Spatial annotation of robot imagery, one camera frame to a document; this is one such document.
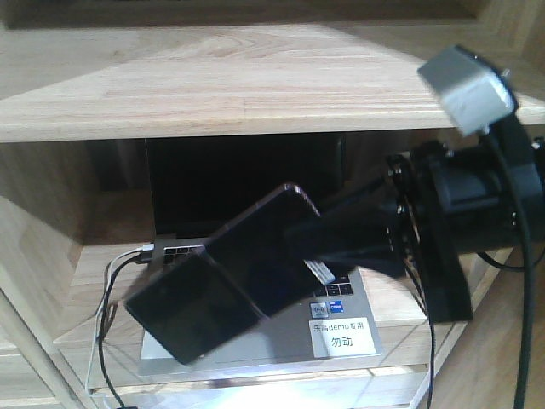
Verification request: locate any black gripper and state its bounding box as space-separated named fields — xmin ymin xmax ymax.
xmin=284 ymin=141 xmax=473 ymax=324

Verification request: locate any black smartphone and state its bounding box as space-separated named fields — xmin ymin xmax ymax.
xmin=124 ymin=181 xmax=354 ymax=366

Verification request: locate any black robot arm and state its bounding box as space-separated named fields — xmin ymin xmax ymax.
xmin=286 ymin=114 xmax=544 ymax=323

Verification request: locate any white label sticker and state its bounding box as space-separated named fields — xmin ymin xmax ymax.
xmin=308 ymin=317 xmax=378 ymax=358

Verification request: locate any silver laptop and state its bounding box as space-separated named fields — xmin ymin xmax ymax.
xmin=127 ymin=133 xmax=382 ymax=375

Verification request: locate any wooden shelf unit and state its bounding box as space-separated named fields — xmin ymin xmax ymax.
xmin=1 ymin=1 xmax=544 ymax=408

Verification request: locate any black braided cable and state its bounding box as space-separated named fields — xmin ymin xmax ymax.
xmin=476 ymin=127 xmax=545 ymax=409

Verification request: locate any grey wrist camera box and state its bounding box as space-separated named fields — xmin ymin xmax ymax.
xmin=417 ymin=45 xmax=519 ymax=136

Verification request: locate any white laptop cable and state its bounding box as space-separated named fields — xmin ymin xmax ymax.
xmin=83 ymin=243 xmax=154 ymax=409

